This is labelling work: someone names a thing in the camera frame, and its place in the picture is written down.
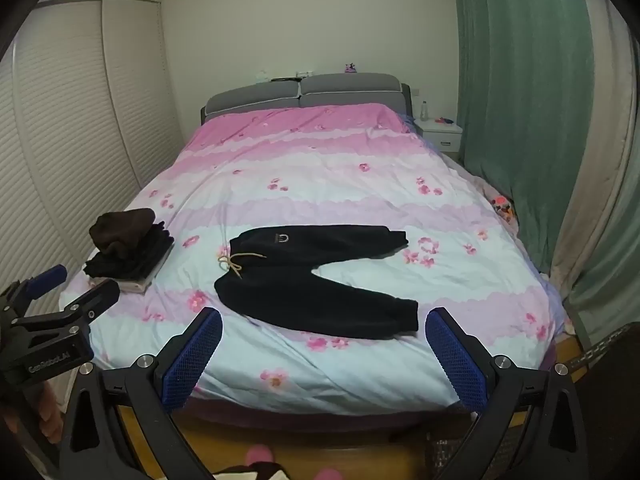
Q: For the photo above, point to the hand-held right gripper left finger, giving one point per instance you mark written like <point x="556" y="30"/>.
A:
<point x="195" y="360"/>

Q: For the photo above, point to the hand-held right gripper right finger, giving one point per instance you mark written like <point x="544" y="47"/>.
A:
<point x="456" y="360"/>

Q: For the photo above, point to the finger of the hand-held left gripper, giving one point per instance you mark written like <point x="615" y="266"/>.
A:
<point x="95" y="301"/>
<point x="46" y="278"/>

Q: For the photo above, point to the black knit sweater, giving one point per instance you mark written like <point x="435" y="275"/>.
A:
<point x="300" y="300"/>

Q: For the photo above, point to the person's left hand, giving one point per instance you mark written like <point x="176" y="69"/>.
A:
<point x="49" y="407"/>

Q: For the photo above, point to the black folded garment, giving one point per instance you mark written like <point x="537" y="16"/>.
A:
<point x="135" y="260"/>

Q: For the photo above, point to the brown folded garment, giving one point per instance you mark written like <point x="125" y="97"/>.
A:
<point x="122" y="230"/>

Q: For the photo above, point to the pink slipper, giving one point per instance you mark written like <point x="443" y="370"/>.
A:
<point x="260" y="455"/>
<point x="326" y="474"/>

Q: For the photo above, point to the colourful round toy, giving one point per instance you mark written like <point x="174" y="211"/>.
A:
<point x="502" y="209"/>

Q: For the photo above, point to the white louvered wardrobe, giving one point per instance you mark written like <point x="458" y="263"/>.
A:
<point x="75" y="110"/>

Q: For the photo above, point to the green curtain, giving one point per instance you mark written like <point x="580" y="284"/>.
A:
<point x="612" y="270"/>
<point x="520" y="85"/>

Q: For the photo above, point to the bed with pink sheet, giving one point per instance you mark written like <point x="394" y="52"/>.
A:
<point x="325" y="185"/>

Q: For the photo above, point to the white nightstand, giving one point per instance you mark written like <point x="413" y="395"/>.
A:
<point x="440" y="135"/>

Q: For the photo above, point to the small red and blue item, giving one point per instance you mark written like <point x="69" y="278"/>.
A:
<point x="444" y="120"/>

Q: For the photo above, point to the clear plastic bottle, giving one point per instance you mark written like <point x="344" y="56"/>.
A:
<point x="425" y="110"/>

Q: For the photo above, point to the grey padded headboard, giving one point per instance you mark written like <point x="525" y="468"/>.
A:
<point x="260" y="95"/>

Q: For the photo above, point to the beige curtain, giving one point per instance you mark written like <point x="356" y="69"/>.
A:
<point x="605" y="135"/>

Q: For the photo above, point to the small white container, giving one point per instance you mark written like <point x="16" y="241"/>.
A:
<point x="262" y="76"/>

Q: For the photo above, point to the flat black item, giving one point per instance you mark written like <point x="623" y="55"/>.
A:
<point x="283" y="79"/>

